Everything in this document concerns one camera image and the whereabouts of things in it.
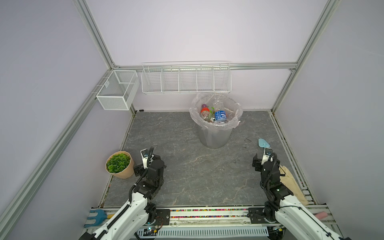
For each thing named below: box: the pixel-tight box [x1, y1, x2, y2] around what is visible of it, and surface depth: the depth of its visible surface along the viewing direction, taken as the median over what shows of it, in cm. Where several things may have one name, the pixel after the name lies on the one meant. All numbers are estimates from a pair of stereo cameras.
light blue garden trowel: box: [258, 138, 271, 149], surface depth 101 cm
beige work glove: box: [279, 165, 309, 206], surface depth 85 cm
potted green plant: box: [105, 150, 135, 179], surface depth 82 cm
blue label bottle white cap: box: [214, 110, 227, 123], surface depth 84 cm
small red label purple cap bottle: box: [200, 104, 210, 120], surface depth 90 cm
